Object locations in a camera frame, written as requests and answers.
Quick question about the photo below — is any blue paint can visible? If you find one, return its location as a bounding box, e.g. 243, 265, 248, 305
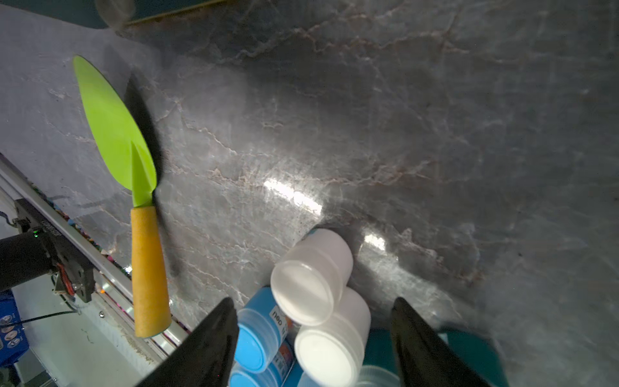
228, 340, 296, 387
235, 286, 293, 372

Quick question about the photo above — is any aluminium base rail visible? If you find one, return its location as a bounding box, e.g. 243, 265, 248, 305
0, 152, 190, 369

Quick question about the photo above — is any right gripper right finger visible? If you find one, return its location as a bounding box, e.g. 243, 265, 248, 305
390, 297, 488, 386

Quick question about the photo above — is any green trowel yellow handle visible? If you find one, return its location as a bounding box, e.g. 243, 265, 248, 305
73, 56, 172, 338

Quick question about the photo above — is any teal top drawer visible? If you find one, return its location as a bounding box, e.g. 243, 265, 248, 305
1, 0, 212, 29

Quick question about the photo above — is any white paint can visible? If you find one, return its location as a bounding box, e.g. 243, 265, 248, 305
270, 228, 354, 326
294, 288, 371, 386

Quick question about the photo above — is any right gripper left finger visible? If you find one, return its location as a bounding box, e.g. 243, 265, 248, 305
139, 298, 240, 386

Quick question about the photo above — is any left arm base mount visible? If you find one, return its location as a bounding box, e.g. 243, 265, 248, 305
1, 198, 95, 303

